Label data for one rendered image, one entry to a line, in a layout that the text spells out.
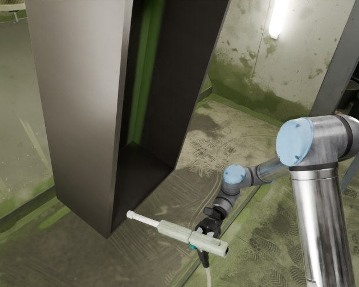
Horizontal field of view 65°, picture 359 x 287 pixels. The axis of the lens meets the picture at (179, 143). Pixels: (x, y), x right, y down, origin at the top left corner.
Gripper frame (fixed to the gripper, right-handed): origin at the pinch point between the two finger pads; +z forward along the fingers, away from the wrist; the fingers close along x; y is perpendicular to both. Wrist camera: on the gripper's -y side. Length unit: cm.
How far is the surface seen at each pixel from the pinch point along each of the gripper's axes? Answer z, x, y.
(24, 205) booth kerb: 5, 131, 25
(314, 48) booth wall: -207, -9, -7
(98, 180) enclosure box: 6.6, 35.4, -30.3
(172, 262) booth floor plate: -16, 34, 58
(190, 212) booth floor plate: -54, 42, 58
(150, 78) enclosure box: -55, 50, -44
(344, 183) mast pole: -113, -49, 53
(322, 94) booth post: -202, -20, 33
